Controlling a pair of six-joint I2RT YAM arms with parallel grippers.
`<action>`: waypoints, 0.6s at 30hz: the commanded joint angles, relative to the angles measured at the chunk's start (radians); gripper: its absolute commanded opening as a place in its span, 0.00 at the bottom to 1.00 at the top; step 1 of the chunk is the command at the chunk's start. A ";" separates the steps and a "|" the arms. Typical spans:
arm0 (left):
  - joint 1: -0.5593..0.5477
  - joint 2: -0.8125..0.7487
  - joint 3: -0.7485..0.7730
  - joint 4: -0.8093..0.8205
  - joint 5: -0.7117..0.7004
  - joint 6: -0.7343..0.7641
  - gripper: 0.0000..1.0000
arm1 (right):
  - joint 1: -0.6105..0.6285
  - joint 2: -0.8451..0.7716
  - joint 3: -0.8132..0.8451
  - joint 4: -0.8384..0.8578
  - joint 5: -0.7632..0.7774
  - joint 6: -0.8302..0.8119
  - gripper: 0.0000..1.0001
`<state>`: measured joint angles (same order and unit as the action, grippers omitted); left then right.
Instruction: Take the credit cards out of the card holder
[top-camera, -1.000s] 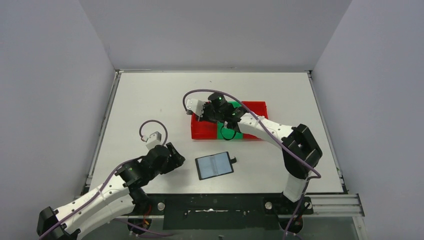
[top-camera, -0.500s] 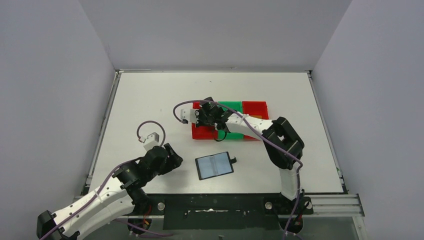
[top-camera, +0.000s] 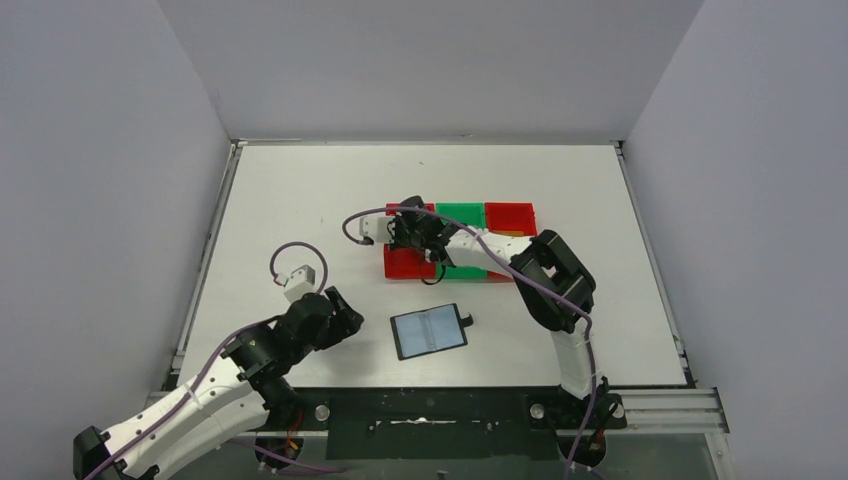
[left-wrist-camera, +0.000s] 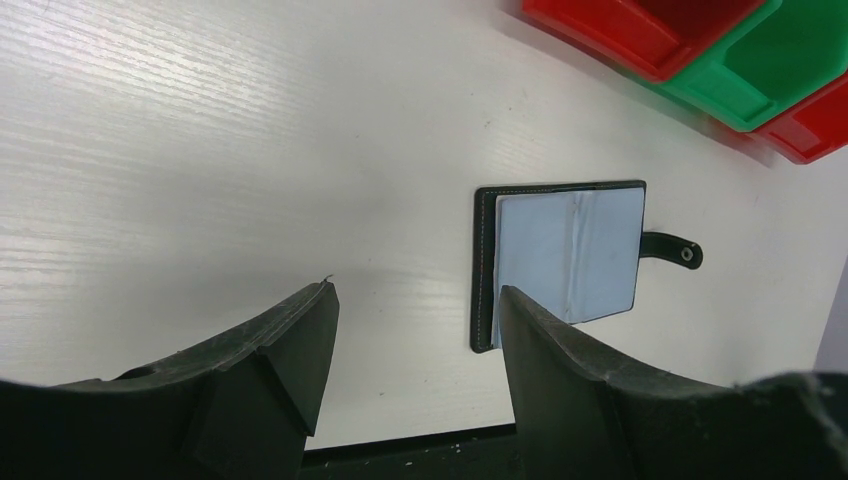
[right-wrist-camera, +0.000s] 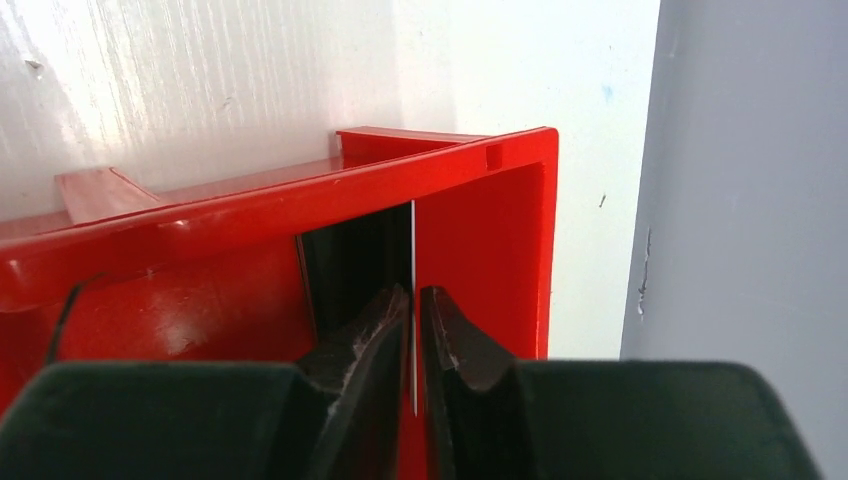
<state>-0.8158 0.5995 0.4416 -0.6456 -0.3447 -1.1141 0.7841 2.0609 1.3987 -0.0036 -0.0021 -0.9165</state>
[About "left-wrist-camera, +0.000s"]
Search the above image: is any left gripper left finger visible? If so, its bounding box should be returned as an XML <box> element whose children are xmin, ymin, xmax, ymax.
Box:
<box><xmin>1</xmin><ymin>281</ymin><xmax>339</xmax><ymax>479</ymax></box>

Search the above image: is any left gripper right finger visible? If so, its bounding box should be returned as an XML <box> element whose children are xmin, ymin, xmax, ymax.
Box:
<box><xmin>499</xmin><ymin>286</ymin><xmax>847</xmax><ymax>479</ymax></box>

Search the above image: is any black leather card holder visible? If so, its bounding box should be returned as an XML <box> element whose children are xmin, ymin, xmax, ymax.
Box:
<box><xmin>469</xmin><ymin>180</ymin><xmax>704</xmax><ymax>354</ymax></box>

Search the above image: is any red bin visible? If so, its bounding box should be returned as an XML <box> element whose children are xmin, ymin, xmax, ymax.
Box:
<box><xmin>521</xmin><ymin>0</ymin><xmax>764</xmax><ymax>83</ymax></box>
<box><xmin>751</xmin><ymin>73</ymin><xmax>847</xmax><ymax>165</ymax></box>

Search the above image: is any green bin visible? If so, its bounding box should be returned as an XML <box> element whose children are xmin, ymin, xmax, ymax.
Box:
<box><xmin>658</xmin><ymin>0</ymin><xmax>847</xmax><ymax>132</ymax></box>

